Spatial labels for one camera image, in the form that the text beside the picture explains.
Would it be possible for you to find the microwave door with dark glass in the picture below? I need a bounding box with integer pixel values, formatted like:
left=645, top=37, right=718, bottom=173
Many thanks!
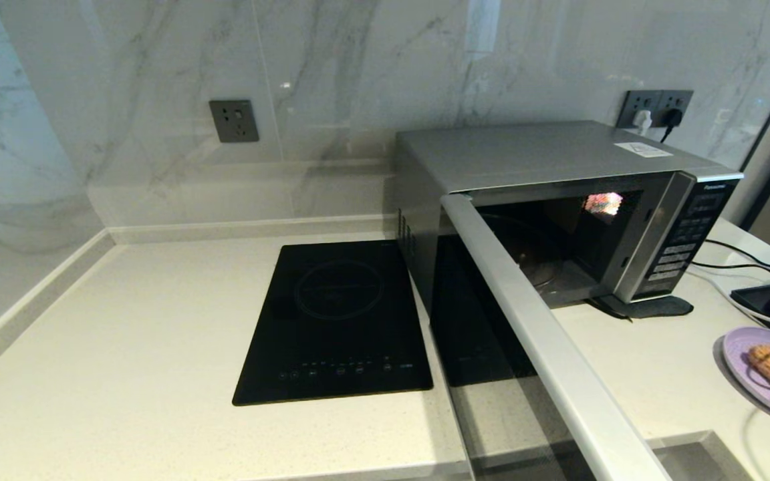
left=428, top=192, right=674, bottom=481

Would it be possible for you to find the purple plate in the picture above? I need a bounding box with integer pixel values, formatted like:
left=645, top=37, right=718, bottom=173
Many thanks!
left=723, top=326, right=770, bottom=428

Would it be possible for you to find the black induction cooktop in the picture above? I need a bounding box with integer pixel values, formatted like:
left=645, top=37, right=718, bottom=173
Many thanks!
left=233, top=240, right=434, bottom=406

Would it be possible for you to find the white paper sticker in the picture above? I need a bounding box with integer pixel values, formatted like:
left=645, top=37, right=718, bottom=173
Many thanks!
left=614, top=142, right=672, bottom=159

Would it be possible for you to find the dark grey rubber mat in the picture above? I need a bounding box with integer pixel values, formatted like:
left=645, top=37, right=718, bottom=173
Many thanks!
left=592, top=296, right=694, bottom=320

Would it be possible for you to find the black power plug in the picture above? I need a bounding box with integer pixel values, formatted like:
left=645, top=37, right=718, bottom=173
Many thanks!
left=659, top=109, right=683, bottom=143

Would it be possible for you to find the grey single wall socket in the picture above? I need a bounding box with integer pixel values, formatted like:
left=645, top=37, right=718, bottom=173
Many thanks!
left=209, top=100, right=260, bottom=144

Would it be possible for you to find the grey double wall socket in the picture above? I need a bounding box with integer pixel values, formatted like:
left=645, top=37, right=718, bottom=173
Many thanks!
left=616, top=90, right=694, bottom=130

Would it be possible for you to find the thin black power cable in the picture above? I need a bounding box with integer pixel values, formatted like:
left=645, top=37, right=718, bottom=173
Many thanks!
left=704, top=238, right=770, bottom=273
left=690, top=262, right=770, bottom=285

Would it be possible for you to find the white power cable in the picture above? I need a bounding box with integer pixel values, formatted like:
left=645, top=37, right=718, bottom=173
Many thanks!
left=692, top=271, right=770, bottom=345

